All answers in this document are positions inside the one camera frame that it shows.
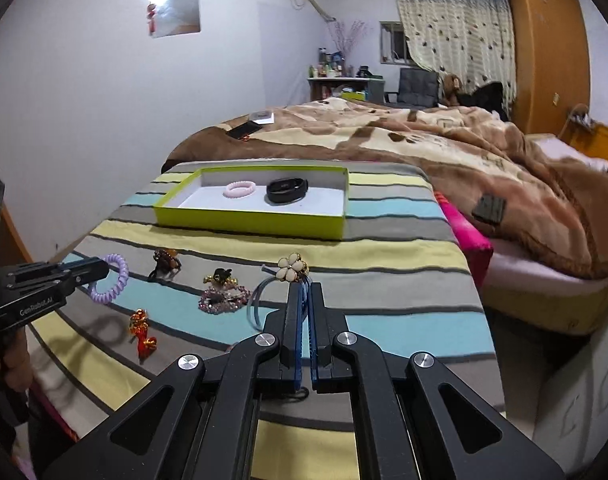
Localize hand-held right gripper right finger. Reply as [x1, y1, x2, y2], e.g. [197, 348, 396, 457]
[310, 282, 564, 480]

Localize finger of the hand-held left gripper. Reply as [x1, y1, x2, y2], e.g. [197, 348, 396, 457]
[0, 256, 111, 307]

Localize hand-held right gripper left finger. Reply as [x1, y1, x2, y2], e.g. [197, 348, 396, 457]
[44, 282, 305, 480]

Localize purple spiral hair tie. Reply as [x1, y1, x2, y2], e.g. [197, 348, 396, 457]
[88, 253, 130, 304]

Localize pink rhinestone bow hair clip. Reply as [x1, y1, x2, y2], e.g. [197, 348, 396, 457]
[198, 283, 253, 314]

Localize gold black hair clip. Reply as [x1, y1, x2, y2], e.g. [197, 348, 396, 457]
[203, 267, 234, 287]

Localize red orange hair clip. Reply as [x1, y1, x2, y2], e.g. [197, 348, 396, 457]
[128, 308, 161, 357]

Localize brown claw hair clip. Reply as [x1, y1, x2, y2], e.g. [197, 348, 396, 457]
[148, 248, 183, 281]

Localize green cardboard box tray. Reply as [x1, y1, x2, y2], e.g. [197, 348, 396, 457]
[152, 165, 351, 241]

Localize black wristband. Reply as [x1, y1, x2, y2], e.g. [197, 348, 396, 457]
[265, 177, 309, 205]

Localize pink spiral hair tie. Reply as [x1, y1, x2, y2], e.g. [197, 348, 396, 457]
[224, 181, 257, 200]

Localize wooden furniture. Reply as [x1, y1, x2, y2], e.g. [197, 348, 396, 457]
[2, 197, 34, 265]

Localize striped blanket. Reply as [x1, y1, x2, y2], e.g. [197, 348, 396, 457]
[26, 160, 507, 480]

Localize brown plush blanket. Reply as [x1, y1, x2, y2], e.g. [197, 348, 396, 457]
[161, 99, 608, 281]

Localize black smartphone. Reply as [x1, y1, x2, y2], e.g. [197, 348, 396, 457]
[226, 120, 263, 140]

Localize black rectangular object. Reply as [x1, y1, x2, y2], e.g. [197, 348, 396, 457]
[472, 194, 508, 226]

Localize white desk shelf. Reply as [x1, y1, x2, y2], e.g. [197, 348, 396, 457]
[307, 75, 385, 105]

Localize black chair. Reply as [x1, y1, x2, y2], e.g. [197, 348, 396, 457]
[383, 68, 441, 108]

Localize group of bottles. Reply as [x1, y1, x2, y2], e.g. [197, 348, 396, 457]
[309, 47, 355, 80]

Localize brown teddy bear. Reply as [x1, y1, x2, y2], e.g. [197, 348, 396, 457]
[441, 73, 463, 107]

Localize white cabinet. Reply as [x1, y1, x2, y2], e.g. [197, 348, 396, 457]
[532, 305, 608, 466]

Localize black clothing pile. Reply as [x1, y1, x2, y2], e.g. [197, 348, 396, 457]
[462, 81, 510, 122]

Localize purple flower branches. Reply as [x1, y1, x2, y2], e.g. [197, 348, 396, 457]
[328, 19, 369, 57]

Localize window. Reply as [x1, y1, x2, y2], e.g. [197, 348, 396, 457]
[379, 20, 411, 66]

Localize patterned curtain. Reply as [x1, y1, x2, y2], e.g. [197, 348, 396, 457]
[392, 0, 515, 103]

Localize wooden wardrobe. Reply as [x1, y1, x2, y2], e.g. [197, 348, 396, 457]
[508, 0, 593, 137]

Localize wall mirror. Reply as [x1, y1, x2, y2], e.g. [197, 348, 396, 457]
[151, 0, 201, 39]

